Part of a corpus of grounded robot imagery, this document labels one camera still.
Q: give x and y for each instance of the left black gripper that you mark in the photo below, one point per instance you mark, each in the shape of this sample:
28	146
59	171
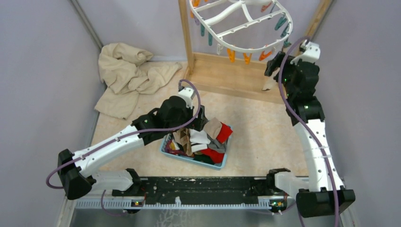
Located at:
198	124

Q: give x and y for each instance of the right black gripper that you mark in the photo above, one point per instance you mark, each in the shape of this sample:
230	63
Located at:
276	62

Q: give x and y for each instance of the white sock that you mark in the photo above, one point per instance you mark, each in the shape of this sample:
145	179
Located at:
199	140

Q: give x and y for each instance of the beige red dotted sock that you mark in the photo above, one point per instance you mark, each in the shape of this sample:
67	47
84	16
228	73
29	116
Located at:
217	131

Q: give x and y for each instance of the brown beige sock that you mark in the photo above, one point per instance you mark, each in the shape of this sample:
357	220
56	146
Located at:
269	84

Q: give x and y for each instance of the grey sock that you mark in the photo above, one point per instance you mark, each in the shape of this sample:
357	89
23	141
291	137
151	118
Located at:
217	146

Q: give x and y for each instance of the red santa sock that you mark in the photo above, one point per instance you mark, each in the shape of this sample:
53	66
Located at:
215	156

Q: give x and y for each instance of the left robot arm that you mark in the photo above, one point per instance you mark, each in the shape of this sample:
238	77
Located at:
79	171

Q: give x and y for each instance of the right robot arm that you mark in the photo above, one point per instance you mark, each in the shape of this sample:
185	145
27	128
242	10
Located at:
324	193

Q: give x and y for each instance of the pile of socks in basket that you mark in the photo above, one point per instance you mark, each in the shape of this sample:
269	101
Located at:
181	147

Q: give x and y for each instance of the wooden hanger stand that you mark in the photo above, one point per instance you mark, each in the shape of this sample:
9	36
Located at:
237	74

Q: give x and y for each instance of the white oval clip hanger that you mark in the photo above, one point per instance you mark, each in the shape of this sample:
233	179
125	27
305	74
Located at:
242	26

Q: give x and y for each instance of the blue plastic basket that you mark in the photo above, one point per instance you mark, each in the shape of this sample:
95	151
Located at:
169	153

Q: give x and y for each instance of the beige crumpled cloth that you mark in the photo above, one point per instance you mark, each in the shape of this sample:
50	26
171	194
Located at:
128	73

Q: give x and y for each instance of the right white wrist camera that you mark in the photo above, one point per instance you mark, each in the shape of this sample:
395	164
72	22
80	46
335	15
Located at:
310	52

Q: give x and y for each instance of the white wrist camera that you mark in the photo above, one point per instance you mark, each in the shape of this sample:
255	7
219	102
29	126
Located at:
310	52
187	94

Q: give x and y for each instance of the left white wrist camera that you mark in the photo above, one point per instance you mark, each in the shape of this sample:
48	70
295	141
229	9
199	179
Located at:
187	94

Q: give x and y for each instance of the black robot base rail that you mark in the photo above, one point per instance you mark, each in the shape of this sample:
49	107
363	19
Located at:
205	191

